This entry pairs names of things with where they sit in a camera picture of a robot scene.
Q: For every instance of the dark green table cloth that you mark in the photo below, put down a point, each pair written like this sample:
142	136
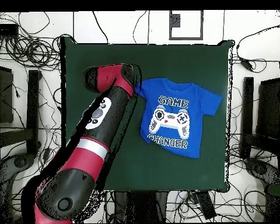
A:
177	175

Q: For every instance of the dark box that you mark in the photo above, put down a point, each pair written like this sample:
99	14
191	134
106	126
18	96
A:
4	98
269	109

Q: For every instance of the black power adapter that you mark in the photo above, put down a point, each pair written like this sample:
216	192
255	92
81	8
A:
246	64

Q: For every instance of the grey square frame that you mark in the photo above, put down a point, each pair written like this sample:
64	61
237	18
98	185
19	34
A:
186	38

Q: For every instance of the blue shirt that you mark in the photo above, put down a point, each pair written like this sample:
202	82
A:
200	102

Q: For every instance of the long black power strip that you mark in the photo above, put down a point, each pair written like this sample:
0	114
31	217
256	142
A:
206	205

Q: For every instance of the small grey square plate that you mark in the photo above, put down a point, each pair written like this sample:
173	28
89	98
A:
176	20

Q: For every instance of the black office chair base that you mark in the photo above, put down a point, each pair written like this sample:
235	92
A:
261	169
19	161

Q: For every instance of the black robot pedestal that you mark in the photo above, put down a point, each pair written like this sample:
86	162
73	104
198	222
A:
142	207

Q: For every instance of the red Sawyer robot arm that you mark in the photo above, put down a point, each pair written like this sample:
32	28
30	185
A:
88	151

